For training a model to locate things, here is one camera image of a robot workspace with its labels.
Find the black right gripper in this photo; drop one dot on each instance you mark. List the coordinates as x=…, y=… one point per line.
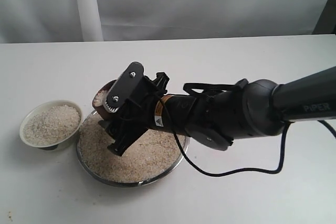
x=150, y=107

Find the brown wooden cup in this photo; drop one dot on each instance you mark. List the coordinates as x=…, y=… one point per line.
x=109, y=100

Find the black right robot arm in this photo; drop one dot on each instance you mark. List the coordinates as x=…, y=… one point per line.
x=213, y=114

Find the round steel rice tray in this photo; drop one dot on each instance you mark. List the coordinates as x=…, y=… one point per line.
x=149, y=159

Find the white ceramic rice bowl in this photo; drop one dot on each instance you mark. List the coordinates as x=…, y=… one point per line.
x=52, y=126

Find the white backdrop curtain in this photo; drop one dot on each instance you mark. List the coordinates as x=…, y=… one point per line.
x=119, y=20

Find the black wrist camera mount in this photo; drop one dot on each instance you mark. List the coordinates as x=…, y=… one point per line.
x=123, y=87

